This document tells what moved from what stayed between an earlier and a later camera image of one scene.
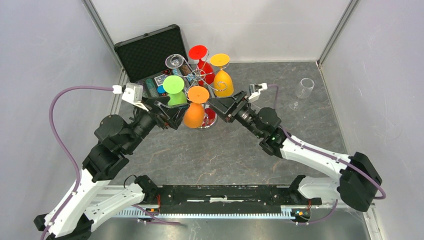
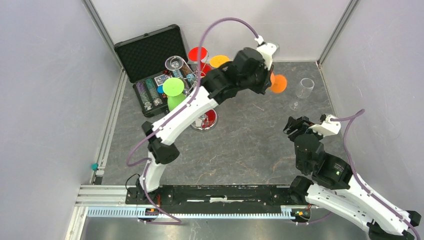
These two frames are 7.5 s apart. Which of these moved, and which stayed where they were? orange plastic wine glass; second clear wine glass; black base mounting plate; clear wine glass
Moved: orange plastic wine glass
Stayed: second clear wine glass; black base mounting plate; clear wine glass
